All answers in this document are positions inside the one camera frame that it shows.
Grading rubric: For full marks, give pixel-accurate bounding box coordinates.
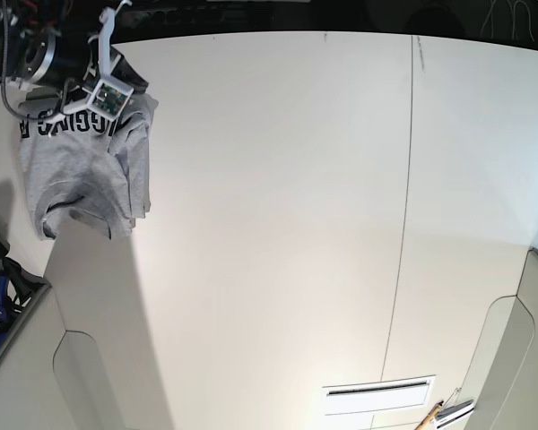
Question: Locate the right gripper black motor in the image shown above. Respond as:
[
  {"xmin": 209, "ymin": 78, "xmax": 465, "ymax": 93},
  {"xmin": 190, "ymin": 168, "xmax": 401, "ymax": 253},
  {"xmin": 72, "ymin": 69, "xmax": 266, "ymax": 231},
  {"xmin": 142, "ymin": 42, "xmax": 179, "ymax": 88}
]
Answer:
[{"xmin": 24, "ymin": 0, "xmax": 151, "ymax": 113}]

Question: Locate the grey T-shirt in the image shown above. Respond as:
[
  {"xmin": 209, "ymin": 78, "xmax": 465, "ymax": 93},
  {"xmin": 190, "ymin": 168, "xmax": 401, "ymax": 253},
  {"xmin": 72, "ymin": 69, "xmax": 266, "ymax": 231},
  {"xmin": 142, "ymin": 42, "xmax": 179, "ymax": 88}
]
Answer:
[{"xmin": 17, "ymin": 94, "xmax": 159, "ymax": 240}]

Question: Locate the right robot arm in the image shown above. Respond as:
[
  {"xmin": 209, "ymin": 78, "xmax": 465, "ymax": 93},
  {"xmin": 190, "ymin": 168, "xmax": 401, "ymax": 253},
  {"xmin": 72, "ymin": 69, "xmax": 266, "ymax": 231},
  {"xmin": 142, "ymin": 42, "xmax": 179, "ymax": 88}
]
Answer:
[{"xmin": 0, "ymin": 1, "xmax": 148, "ymax": 124}]

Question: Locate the silver binder clip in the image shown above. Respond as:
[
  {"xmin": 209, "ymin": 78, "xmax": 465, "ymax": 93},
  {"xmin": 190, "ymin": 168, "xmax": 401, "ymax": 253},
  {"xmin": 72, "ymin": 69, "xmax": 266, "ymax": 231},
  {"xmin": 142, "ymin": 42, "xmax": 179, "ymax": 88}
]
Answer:
[{"xmin": 433, "ymin": 400, "xmax": 475, "ymax": 429}]

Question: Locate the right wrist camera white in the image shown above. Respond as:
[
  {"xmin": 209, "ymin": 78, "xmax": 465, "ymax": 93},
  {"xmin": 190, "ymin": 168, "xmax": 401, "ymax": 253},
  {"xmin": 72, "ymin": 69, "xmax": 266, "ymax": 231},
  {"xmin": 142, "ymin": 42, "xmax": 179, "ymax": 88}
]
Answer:
[{"xmin": 87, "ymin": 76, "xmax": 134, "ymax": 121}]

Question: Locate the white cable grommet plate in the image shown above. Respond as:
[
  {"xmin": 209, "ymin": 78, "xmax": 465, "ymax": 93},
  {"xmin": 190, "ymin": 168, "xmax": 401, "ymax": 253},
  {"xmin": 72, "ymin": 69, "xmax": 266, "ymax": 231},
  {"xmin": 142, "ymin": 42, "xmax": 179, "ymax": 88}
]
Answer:
[{"xmin": 322, "ymin": 375, "xmax": 436, "ymax": 416}]

